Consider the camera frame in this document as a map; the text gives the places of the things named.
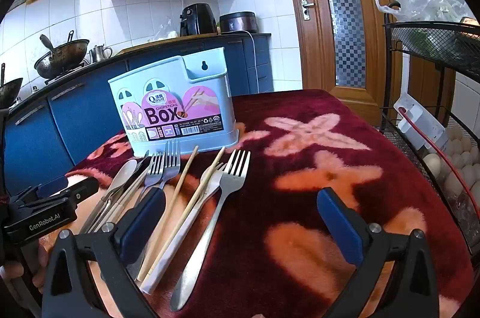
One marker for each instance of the wooden door with glass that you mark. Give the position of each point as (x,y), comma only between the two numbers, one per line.
(300,59)

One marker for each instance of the gas stove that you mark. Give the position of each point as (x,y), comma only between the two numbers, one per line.
(69,75)

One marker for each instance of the blue kitchen base cabinets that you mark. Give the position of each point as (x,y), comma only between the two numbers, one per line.
(75,115)

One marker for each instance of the clear plastic bag with cups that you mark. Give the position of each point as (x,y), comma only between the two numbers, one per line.
(165,31)

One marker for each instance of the dark rice cooker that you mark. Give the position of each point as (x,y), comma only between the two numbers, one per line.
(238,22)

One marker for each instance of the light blue utensil holder box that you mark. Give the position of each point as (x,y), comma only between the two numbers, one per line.
(210,78)

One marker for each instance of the black pan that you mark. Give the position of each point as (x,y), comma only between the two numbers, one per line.
(9,89)

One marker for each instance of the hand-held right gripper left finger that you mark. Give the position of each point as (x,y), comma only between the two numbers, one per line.
(144,224)

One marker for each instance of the black metal rack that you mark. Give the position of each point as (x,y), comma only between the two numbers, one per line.
(431,40)

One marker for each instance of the dark metal wok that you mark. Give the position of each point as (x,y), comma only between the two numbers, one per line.
(60,59)

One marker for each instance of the pile of eggs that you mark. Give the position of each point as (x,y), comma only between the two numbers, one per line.
(461,153)

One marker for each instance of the red floral blanket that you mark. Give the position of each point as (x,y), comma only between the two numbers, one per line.
(300,190)

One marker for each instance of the person's left hand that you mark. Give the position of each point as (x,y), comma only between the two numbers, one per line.
(42,258)

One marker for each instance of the stainless steel spoon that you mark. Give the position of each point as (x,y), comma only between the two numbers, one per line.
(127,172)

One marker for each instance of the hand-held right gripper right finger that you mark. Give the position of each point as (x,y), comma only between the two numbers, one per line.
(337,224)

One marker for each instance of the plastic bag with greens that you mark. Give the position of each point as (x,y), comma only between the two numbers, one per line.
(412,3)

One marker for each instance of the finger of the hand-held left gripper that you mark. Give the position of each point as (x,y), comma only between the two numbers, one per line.
(52,184)
(84,187)

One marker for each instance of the stainless steel kettle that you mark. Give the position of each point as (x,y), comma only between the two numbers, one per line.
(98,55)

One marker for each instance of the black air fryer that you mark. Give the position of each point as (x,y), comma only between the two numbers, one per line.
(197,20)

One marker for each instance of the white power strip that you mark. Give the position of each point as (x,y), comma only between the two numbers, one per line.
(420,119)

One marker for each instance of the small stainless steel fork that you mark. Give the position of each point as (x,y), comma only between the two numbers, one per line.
(170,164)
(155,168)

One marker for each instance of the large stainless steel fork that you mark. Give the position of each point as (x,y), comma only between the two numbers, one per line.
(232,175)

